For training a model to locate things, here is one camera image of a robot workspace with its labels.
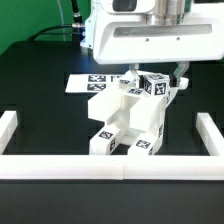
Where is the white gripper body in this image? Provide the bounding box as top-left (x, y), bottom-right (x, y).
top-left (87, 6), bottom-right (224, 66)

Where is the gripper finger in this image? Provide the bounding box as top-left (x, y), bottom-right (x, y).
top-left (129, 64), bottom-right (140, 88)
top-left (169, 61), bottom-right (190, 87)

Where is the white tagged cube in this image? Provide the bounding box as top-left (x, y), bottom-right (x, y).
top-left (144, 74), bottom-right (170, 96)

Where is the white chair back frame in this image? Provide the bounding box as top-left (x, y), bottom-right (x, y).
top-left (88, 70), bottom-right (189, 131)

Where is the white chair seat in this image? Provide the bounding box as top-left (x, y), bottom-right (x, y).
top-left (113, 108), bottom-right (165, 155)

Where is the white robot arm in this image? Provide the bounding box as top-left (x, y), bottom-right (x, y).
top-left (86, 0), bottom-right (224, 86)

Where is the white marker sheet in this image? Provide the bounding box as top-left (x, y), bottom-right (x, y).
top-left (65, 74), bottom-right (129, 93)

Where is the white right fence bar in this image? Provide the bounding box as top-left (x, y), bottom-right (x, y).
top-left (196, 113), bottom-right (224, 157)

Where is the white fence bar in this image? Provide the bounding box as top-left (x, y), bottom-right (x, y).
top-left (196, 113), bottom-right (224, 157)
top-left (0, 111), bottom-right (18, 155)
top-left (0, 155), bottom-right (224, 180)

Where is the white front fence bar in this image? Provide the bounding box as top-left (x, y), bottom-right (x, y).
top-left (0, 155), bottom-right (224, 180)

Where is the white left fence bar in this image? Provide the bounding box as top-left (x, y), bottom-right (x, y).
top-left (0, 111), bottom-right (18, 155)

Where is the black cable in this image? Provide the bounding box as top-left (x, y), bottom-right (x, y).
top-left (26, 0), bottom-right (87, 42)

